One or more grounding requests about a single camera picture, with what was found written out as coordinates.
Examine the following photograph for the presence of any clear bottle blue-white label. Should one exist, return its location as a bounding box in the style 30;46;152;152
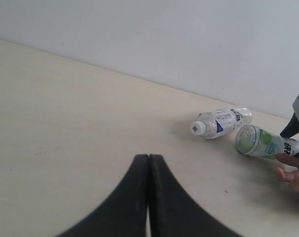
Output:
190;106;252;140

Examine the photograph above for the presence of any person's open hand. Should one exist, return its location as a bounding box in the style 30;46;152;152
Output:
276;154;299;195

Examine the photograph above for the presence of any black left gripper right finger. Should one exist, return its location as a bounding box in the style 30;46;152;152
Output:
148;155;239;237

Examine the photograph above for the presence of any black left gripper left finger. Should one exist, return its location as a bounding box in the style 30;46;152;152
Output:
59;155;149;237

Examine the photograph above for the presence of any clear bottle lime label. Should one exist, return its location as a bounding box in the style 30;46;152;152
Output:
235;125;299;159

